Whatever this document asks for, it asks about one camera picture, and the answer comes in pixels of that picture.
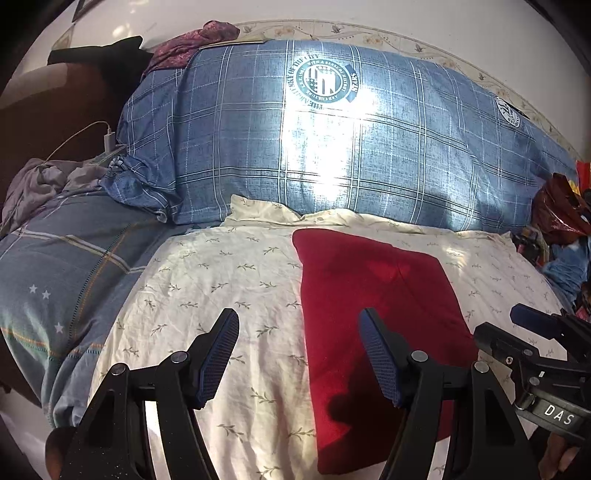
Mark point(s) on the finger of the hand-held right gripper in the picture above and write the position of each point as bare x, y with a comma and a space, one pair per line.
528, 318
498, 341

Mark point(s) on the dark cluttered pile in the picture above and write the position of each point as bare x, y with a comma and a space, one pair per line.
531, 247

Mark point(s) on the person's right hand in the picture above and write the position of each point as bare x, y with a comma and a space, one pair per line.
556, 454

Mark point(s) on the blue plaid duvet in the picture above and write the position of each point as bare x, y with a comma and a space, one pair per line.
231, 138

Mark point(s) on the white charger plug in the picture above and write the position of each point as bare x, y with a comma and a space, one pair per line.
109, 141

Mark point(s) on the black cloth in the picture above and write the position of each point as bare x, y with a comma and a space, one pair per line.
115, 55

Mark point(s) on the maroon patterned cloth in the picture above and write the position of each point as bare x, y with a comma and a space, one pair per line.
184, 46

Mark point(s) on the blue crumpled cloth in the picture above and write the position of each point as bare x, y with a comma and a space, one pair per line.
568, 272

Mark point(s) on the thin tan board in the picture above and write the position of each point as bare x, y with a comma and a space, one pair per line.
231, 42

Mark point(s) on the grey-blue star-print blanket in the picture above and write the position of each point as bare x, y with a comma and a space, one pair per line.
60, 277

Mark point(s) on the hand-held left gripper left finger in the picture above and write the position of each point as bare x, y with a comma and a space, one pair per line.
219, 355

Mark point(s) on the brown headboard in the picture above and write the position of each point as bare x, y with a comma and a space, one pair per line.
55, 106

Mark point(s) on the grey-purple crumpled cloth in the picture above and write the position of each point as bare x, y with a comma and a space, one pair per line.
37, 184

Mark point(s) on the red plastic bag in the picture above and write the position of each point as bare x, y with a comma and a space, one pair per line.
554, 207

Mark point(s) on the red garment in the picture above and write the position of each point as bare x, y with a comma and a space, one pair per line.
369, 277

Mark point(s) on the cream leaf-print bed sheet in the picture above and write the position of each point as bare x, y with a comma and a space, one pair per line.
207, 267

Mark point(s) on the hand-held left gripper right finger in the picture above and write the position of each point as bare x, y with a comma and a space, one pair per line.
381, 360

